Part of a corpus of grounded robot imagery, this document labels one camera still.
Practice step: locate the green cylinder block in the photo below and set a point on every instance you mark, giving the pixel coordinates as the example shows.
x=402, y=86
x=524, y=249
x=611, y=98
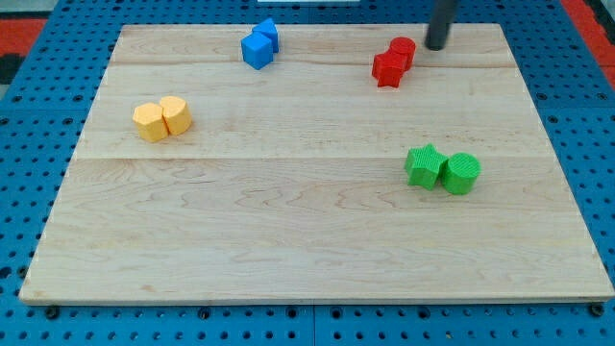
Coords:
x=460, y=174

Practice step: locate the red star block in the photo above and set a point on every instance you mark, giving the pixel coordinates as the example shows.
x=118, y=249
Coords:
x=388, y=69

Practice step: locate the yellow hexagon block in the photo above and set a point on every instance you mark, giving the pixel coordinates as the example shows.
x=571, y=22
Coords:
x=149, y=122

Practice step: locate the red cylinder block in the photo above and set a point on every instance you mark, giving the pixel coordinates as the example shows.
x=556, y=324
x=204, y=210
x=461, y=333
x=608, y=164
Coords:
x=404, y=47

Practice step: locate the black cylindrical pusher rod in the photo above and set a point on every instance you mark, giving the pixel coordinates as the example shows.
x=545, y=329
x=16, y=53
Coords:
x=442, y=18

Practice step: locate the yellow rounded block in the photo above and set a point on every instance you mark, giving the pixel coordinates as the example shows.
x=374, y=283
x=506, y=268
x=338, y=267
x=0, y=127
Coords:
x=176, y=114

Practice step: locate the green star block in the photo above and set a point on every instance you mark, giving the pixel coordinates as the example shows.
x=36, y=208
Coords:
x=424, y=165

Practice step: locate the blue triangular block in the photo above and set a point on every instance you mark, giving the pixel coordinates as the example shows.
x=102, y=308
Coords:
x=268, y=28

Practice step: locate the light wooden board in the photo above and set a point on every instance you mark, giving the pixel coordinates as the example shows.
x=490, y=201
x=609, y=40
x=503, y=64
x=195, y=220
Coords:
x=289, y=186

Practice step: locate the blue cube block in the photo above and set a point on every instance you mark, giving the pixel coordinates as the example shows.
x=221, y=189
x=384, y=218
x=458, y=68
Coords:
x=257, y=50

